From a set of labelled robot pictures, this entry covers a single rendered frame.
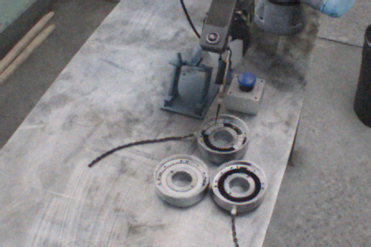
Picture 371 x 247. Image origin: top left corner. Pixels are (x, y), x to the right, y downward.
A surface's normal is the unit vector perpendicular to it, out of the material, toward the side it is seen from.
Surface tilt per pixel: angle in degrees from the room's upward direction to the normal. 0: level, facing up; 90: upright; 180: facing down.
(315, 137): 0
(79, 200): 0
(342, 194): 0
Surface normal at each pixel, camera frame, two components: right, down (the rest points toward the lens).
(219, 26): -0.14, -0.27
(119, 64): 0.00, -0.73
